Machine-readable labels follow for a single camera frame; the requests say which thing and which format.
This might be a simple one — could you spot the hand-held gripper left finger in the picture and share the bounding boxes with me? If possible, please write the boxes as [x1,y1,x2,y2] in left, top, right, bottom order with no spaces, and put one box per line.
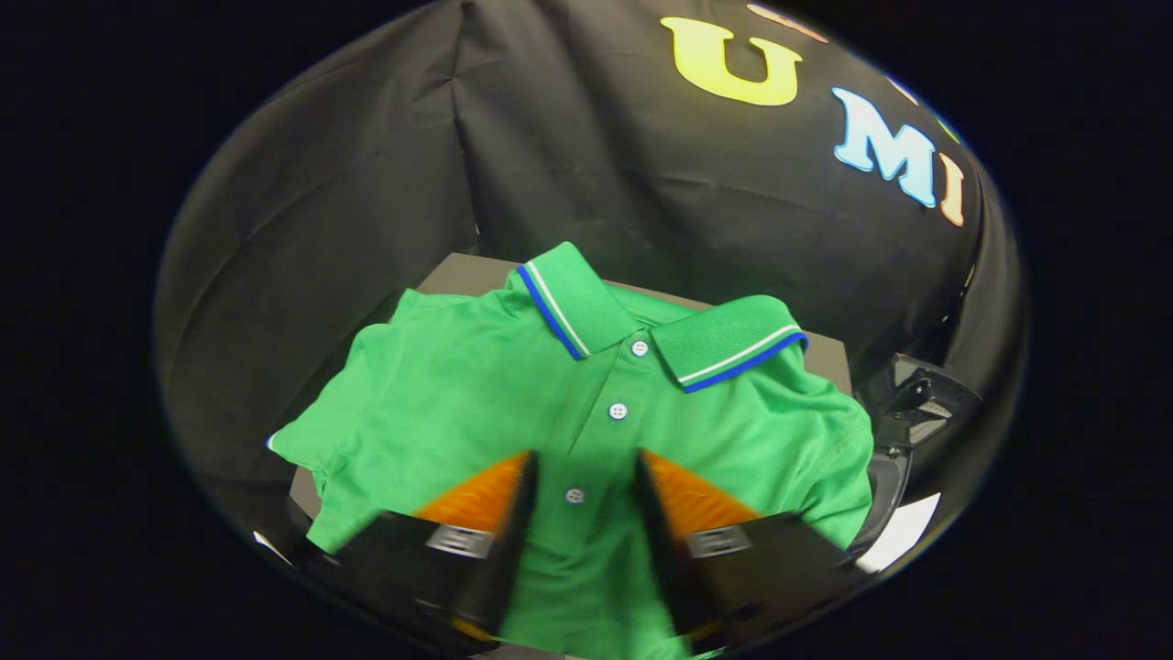
[334,449,540,644]

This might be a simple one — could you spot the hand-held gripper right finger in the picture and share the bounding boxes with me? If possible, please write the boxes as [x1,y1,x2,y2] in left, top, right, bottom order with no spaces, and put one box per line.
[632,449,862,654]

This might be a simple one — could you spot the green polo shirt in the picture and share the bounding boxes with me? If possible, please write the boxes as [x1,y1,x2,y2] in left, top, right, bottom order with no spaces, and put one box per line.
[266,241,876,660]

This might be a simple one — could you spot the dark washing machine lid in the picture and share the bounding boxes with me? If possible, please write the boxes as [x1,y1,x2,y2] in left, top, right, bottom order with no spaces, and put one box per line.
[860,353,983,450]

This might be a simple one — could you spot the dark cabinet with silver door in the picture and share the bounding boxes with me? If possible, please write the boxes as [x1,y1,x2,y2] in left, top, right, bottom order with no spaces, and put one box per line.
[275,252,855,569]

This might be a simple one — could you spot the black backdrop cloth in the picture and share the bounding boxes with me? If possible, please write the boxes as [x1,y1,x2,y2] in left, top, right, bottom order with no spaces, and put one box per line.
[151,0,1027,551]

